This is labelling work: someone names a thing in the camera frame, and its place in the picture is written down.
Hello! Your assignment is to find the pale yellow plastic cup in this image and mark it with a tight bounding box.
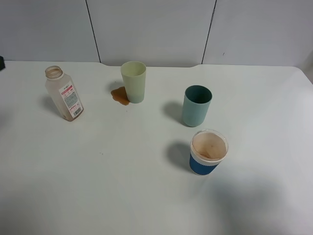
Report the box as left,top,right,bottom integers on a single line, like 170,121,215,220
120,61,146,103

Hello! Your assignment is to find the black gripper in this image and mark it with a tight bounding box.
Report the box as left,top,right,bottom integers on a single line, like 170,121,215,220
0,56,5,71

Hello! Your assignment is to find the brown spilled drink puddle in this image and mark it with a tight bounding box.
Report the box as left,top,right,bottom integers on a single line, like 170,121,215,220
111,87,130,106

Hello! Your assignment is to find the glass cup blue sleeve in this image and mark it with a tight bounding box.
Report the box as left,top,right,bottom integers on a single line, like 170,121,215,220
189,129,228,175

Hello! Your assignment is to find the teal plastic cup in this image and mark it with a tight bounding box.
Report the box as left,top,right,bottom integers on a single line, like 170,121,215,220
182,85,213,127

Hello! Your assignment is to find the clear plastic drink bottle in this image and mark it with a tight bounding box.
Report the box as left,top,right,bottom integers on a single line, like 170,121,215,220
45,66,84,122

